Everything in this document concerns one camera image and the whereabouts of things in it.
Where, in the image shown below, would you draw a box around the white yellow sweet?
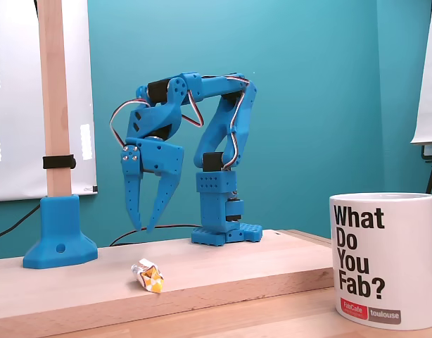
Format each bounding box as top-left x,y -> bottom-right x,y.
130,258 -> 165,294

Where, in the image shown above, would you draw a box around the white mug with black print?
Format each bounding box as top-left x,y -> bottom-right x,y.
329,192 -> 432,331

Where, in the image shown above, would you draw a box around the light wooden board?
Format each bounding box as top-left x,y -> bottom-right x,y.
0,228 -> 335,321

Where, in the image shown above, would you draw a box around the white flipchart paper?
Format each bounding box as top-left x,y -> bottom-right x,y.
409,0 -> 432,146

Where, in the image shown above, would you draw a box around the thin dark cable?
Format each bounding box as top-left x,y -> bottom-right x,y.
108,223 -> 203,247

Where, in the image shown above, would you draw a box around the black strap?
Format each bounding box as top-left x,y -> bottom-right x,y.
42,154 -> 77,170

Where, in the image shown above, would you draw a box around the blue camera stand base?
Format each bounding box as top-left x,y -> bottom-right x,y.
22,194 -> 99,270

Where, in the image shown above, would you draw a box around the wooden stand post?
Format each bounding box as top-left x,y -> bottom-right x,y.
36,0 -> 73,198

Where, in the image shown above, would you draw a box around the thick black cable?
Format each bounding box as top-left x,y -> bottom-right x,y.
0,203 -> 42,243

